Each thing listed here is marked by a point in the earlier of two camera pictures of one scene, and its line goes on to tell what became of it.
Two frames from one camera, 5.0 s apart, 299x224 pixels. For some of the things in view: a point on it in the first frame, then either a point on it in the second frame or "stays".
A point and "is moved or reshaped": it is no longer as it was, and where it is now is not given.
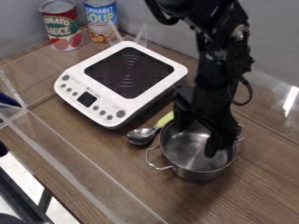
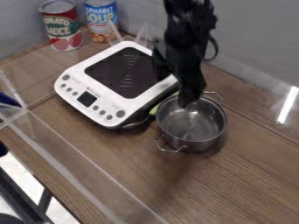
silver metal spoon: (140, 136) -> (134, 123)
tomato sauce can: (61, 24) stays
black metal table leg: (32, 213) stays
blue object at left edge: (8, 100) stays
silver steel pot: (183, 151) is moved or reshaped
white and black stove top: (121, 83) stays
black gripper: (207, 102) -> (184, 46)
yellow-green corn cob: (165, 119) -> (153, 110)
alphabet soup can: (100, 15) stays
